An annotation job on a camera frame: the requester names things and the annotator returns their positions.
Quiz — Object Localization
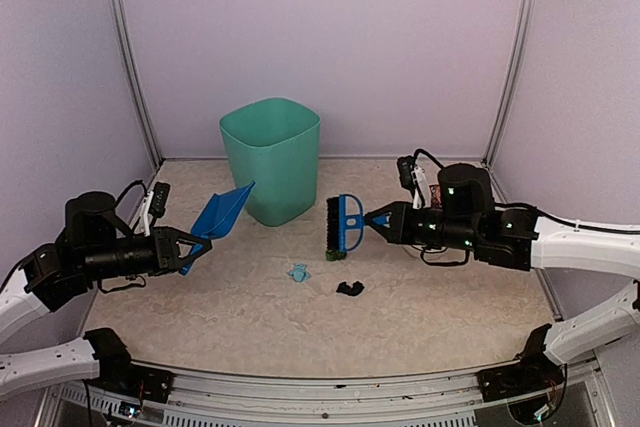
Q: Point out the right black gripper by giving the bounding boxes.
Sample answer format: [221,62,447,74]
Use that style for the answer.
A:
[365,201,481,252]

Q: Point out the blue dustpan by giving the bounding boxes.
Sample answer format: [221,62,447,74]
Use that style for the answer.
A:
[189,181,256,249]

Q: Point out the blue hand brush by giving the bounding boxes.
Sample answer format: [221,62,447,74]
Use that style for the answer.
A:
[325,194,366,255]

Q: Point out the teal plastic waste bin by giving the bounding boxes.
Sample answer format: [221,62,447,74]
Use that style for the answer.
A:
[219,98,321,227]

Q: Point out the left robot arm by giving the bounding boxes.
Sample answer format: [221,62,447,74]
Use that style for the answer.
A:
[1,191,212,400]

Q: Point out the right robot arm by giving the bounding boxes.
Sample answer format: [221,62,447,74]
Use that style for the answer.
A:
[364,163,639,391]

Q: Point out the red patterned bowl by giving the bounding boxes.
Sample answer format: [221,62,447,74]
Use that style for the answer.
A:
[429,184,442,208]

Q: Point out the black scrap front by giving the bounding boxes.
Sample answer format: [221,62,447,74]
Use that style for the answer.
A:
[336,281,365,297]

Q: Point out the light blue paper scrap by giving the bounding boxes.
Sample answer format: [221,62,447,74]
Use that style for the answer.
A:
[287,263,311,283]

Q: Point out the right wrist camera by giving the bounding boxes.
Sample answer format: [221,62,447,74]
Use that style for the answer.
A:
[396,156,433,210]

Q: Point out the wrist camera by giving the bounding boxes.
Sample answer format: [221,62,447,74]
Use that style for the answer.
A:
[132,182,171,236]
[396,156,433,210]

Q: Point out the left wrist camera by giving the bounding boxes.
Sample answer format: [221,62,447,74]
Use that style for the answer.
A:
[132,182,171,236]

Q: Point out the front aluminium rail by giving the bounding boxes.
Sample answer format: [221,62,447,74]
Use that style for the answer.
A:
[36,358,615,426]

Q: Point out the right aluminium frame post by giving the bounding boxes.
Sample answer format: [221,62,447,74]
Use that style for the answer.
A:
[483,0,535,170]

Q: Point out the aluminium frame post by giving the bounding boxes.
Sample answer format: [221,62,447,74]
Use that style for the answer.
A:
[109,0,164,170]
[483,0,535,170]

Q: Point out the left aluminium frame post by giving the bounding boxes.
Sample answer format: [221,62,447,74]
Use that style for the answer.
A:
[109,0,164,170]

